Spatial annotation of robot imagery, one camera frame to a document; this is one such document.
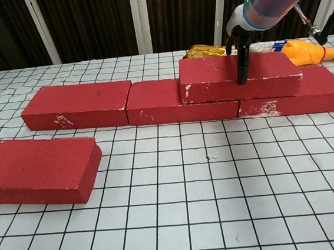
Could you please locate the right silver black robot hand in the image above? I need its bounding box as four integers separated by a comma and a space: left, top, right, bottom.
222, 2, 267, 86

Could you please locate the red brick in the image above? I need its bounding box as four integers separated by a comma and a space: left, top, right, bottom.
233, 63, 334, 121
0, 129, 107, 212
177, 47, 305, 106
123, 72, 241, 129
18, 78, 136, 136

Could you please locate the white blue toothpaste tube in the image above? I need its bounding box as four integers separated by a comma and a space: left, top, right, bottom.
249, 39, 289, 55

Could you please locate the gold foil biscuit packet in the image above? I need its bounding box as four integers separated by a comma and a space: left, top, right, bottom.
183, 40, 240, 61

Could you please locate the yellow rubber chicken toy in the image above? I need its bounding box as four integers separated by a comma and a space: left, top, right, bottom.
280, 35, 334, 69

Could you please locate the white black checkered tablecloth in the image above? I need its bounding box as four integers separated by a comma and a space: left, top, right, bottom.
0, 35, 334, 250

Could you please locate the dark brown curtain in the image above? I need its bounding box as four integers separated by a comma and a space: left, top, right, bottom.
0, 0, 334, 74

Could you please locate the right arm cable with plug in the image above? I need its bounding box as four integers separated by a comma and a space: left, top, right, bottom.
293, 1, 334, 47

